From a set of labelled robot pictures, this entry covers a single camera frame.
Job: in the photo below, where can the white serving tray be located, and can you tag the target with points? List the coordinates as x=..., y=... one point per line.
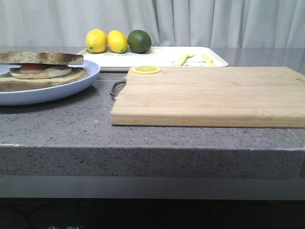
x=159, y=56

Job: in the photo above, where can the left yellow lemon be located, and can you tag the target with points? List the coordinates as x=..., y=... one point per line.
x=96, y=41

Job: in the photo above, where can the yellow lemon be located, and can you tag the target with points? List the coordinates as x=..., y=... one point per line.
x=117, y=41
x=96, y=41

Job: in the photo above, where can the grey curtain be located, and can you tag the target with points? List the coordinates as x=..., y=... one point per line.
x=207, y=23

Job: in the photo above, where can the wooden cutting board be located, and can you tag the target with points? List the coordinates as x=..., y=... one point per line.
x=213, y=97

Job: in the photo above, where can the metal cutting board handle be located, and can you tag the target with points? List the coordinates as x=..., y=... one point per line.
x=116, y=88

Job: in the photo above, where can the green lime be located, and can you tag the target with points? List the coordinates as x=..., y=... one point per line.
x=139, y=41

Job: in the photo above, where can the light blue plate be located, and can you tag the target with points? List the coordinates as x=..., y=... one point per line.
x=52, y=93

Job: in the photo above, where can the bread slice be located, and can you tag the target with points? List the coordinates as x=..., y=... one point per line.
x=56, y=58
x=12, y=84

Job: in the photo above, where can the right yellow lemon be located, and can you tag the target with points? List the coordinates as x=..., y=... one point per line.
x=117, y=41

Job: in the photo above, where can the lemon slice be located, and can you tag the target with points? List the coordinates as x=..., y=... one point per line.
x=146, y=69

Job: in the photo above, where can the fried egg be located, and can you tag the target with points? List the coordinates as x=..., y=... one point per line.
x=39, y=71

